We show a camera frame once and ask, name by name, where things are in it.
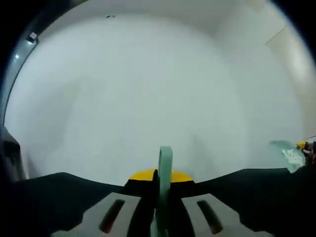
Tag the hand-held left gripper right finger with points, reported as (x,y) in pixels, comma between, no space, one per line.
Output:
(195,214)

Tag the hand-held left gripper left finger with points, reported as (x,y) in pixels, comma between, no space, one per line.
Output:
(118,212)

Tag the pile of white paper trash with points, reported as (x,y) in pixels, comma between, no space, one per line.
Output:
(293,156)

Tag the green plastic dustpan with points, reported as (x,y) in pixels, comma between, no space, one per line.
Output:
(279,144)

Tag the green hand broom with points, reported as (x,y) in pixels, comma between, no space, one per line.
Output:
(165,168)

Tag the black tabletop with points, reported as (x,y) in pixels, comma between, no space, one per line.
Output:
(61,192)

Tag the beige door panel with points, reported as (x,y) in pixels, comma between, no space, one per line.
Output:
(291,74)

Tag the dark grey furniture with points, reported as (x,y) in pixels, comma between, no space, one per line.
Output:
(10,158)

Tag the small grey wall box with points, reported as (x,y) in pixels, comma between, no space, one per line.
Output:
(32,37)

